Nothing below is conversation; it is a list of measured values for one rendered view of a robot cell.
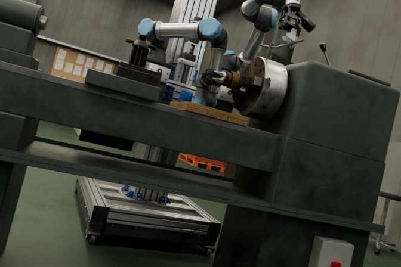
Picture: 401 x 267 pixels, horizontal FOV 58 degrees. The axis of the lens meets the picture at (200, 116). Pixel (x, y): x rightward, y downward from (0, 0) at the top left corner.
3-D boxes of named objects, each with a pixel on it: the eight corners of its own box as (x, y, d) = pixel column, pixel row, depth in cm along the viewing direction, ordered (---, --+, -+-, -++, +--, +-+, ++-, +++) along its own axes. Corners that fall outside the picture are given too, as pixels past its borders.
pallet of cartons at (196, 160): (225, 173, 840) (229, 155, 842) (193, 166, 809) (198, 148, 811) (205, 164, 949) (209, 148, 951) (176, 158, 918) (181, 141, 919)
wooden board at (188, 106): (219, 122, 200) (221, 115, 201) (246, 126, 166) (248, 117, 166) (168, 109, 192) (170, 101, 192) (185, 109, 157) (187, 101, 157)
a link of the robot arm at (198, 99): (209, 109, 211) (213, 91, 211) (201, 106, 200) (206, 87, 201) (197, 107, 214) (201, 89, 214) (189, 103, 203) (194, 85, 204)
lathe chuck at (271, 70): (244, 112, 205) (262, 59, 201) (268, 126, 175) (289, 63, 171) (230, 109, 202) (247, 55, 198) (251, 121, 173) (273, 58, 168)
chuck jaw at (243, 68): (252, 85, 190) (251, 68, 197) (256, 80, 186) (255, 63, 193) (233, 80, 187) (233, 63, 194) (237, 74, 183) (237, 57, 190)
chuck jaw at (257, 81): (258, 81, 184) (270, 78, 172) (256, 91, 183) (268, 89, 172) (239, 75, 180) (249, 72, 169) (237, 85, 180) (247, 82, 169)
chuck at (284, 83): (250, 114, 206) (267, 61, 202) (274, 127, 176) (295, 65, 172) (244, 112, 205) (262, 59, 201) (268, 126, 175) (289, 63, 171)
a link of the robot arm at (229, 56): (213, 68, 261) (218, 50, 262) (231, 73, 263) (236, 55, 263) (216, 65, 249) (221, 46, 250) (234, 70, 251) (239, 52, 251)
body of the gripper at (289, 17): (277, 30, 174) (279, 8, 177) (292, 35, 176) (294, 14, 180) (286, 23, 167) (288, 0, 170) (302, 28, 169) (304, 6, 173)
